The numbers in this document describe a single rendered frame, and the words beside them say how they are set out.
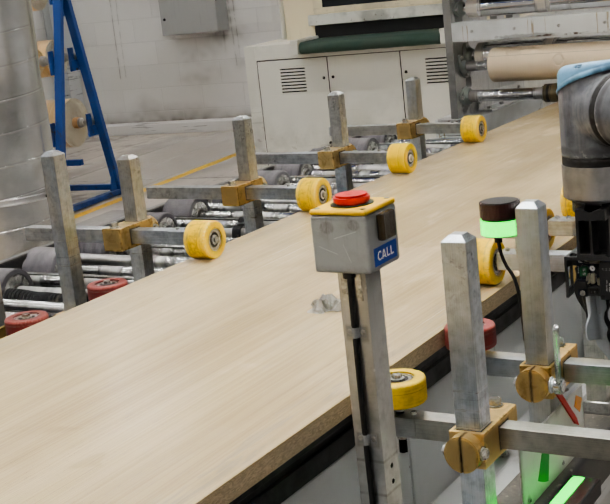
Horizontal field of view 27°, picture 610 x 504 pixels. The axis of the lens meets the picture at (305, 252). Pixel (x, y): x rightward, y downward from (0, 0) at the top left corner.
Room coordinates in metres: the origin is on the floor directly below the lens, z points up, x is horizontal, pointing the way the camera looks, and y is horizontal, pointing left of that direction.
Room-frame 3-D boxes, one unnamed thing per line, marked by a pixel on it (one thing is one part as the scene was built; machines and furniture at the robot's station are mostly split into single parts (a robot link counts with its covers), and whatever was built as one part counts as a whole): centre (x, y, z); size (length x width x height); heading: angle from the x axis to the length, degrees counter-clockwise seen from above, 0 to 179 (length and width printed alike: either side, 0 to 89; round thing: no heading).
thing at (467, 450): (1.57, -0.21, 0.84); 0.14 x 0.06 x 0.05; 148
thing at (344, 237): (1.33, -0.06, 1.18); 0.07 x 0.07 x 0.08; 58
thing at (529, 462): (1.73, -0.33, 0.75); 0.26 x 0.01 x 0.10; 148
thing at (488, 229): (1.79, -0.29, 1.08); 0.06 x 0.06 x 0.02
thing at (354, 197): (1.33, -0.06, 1.22); 0.04 x 0.04 x 0.02
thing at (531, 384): (1.78, -0.34, 0.85); 0.14 x 0.06 x 0.05; 148
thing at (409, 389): (1.66, -0.11, 0.85); 0.08 x 0.08 x 0.11
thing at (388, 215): (1.31, -0.09, 1.20); 0.03 x 0.01 x 0.03; 148
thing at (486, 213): (1.79, -0.29, 1.10); 0.06 x 0.06 x 0.02
